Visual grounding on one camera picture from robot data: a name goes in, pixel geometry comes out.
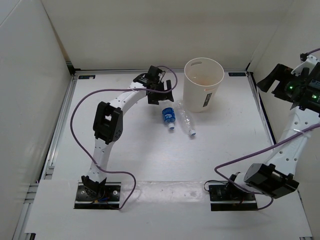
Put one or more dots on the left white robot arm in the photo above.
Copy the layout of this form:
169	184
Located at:
108	123

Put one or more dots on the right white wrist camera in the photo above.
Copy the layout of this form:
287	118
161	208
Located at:
308	61

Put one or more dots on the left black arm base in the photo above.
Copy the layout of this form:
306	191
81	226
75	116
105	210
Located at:
107	199

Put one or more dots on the blue label water bottle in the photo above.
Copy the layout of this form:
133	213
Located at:
169	117

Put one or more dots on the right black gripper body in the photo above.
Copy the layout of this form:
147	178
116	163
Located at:
286	87

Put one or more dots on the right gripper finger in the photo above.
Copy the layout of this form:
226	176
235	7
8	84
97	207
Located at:
295	105
279	73

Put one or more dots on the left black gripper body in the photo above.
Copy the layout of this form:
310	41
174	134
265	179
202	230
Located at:
159	86

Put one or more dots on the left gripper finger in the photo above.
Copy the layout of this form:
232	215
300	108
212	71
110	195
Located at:
168	85
153	98

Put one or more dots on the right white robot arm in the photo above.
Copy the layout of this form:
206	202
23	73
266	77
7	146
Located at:
275	177

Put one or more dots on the clear plastic bottle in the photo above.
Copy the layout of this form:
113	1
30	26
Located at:
185	119

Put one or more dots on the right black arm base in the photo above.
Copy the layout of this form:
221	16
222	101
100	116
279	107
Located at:
225	197

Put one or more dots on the cream plastic bin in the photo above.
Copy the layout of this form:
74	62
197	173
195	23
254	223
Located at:
202	77

